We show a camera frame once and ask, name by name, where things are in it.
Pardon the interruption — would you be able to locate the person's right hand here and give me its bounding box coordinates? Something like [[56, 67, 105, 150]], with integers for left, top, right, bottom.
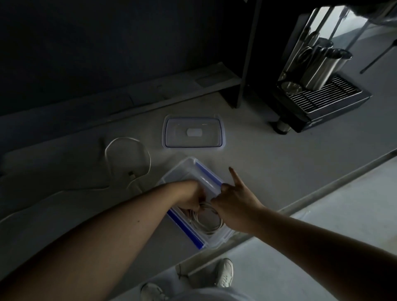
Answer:
[[211, 167, 267, 234]]

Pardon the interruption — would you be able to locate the person's left hand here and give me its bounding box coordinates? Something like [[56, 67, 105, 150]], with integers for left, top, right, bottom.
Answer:
[[176, 181, 208, 214]]

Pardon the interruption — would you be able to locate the white cable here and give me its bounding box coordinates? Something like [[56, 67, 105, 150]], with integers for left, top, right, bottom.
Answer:
[[183, 202, 224, 236], [0, 137, 152, 225]]

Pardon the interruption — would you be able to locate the person's right forearm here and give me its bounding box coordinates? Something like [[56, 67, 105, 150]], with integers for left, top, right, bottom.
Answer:
[[248, 206, 397, 301]]

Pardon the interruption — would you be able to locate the person's left forearm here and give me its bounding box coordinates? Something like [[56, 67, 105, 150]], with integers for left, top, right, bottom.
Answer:
[[0, 181, 187, 301]]

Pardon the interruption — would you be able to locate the clear container with blue clips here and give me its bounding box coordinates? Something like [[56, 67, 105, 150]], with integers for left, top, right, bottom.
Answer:
[[154, 156, 236, 250]]

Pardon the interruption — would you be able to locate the clear plastic container lid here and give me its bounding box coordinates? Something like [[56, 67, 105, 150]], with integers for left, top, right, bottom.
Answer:
[[162, 115, 226, 152]]

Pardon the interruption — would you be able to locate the person's white right shoe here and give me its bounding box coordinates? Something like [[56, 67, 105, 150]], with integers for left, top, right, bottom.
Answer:
[[215, 258, 234, 288]]

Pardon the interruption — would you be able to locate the person's white shoe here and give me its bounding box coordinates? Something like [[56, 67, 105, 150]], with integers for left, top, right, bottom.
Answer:
[[215, 258, 234, 288], [140, 282, 170, 301]]

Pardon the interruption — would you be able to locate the person's white left shoe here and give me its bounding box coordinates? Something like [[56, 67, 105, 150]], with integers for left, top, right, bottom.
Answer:
[[140, 282, 170, 301]]

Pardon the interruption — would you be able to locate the small steel cup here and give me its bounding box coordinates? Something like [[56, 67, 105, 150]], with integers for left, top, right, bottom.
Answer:
[[280, 81, 303, 94]]

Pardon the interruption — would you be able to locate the black upright shelf panel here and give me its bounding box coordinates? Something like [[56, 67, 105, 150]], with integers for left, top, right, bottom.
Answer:
[[219, 0, 264, 109]]

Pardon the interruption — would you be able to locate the black rack with grille tray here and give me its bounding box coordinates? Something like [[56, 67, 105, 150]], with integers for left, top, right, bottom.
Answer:
[[272, 73, 372, 134]]

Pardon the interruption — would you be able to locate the steel utensil holder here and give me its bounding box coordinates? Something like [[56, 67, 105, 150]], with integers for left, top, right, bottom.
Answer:
[[299, 47, 353, 91]]

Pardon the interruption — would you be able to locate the bundle of steel utensils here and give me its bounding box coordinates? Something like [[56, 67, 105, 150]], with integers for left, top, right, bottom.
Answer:
[[284, 6, 349, 75]]

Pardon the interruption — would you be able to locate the thin black rod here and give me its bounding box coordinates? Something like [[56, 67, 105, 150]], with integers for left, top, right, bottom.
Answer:
[[359, 40, 397, 74]]

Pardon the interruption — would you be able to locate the loose white cable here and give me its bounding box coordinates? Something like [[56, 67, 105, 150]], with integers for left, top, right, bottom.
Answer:
[[0, 137, 152, 225]]

